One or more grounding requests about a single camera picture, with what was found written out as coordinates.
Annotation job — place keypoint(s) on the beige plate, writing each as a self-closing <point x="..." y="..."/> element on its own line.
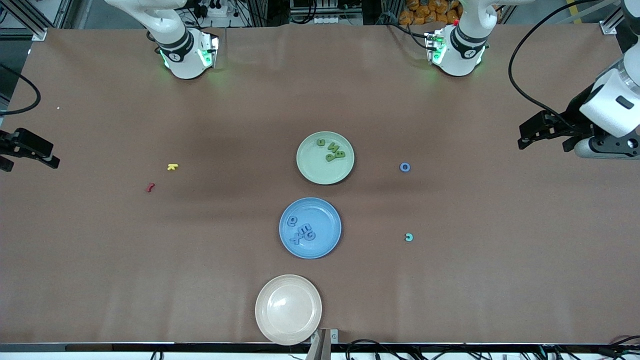
<point x="288" y="310"/>

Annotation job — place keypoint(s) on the black table edge strip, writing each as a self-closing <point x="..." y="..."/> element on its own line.
<point x="150" y="347"/>

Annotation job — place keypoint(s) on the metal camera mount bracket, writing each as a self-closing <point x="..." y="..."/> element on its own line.
<point x="322" y="345"/>

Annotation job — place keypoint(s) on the blue foam letter x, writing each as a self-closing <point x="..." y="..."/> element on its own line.
<point x="296" y="238"/>

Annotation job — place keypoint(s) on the white power strip with plugs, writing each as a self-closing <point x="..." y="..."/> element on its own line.
<point x="220" y="10"/>

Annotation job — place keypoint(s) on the aluminium frame post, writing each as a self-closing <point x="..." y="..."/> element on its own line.
<point x="607" y="29"/>
<point x="39" y="35"/>

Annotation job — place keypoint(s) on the blue plate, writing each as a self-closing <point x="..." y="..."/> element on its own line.
<point x="325" y="210"/>

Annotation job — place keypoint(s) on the yellow foam letter k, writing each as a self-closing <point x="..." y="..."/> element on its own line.
<point x="172" y="167"/>

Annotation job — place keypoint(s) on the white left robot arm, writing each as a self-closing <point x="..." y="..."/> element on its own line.
<point x="462" y="50"/>

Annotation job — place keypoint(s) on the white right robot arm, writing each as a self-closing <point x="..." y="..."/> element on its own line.
<point x="185" y="55"/>

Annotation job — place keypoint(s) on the green foam letter B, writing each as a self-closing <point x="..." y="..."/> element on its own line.
<point x="340" y="154"/>

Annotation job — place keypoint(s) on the red foam letter I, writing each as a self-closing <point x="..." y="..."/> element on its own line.
<point x="149" y="188"/>

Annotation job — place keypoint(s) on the teal foam letter c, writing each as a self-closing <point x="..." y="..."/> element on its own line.
<point x="409" y="240"/>

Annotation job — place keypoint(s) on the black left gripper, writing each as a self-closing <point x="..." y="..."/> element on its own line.
<point x="573" y="118"/>

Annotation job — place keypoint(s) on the blue foam letter m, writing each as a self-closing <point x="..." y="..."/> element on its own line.
<point x="303" y="229"/>

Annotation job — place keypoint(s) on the light green plate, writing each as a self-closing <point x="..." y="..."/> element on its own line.
<point x="312" y="170"/>

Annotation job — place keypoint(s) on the pile of orange objects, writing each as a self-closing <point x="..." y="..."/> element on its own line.
<point x="425" y="12"/>

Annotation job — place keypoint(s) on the green foam letter P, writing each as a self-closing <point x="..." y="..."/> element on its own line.
<point x="327" y="159"/>

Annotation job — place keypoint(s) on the blue foam letter a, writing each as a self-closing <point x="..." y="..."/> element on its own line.
<point x="290" y="219"/>

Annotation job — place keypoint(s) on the blue foam letter G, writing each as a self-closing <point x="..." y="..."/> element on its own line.
<point x="313" y="237"/>

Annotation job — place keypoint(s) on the plain white power strip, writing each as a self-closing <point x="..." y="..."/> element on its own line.
<point x="330" y="20"/>

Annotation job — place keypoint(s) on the blue foam letter O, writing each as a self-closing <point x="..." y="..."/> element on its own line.
<point x="401" y="167"/>

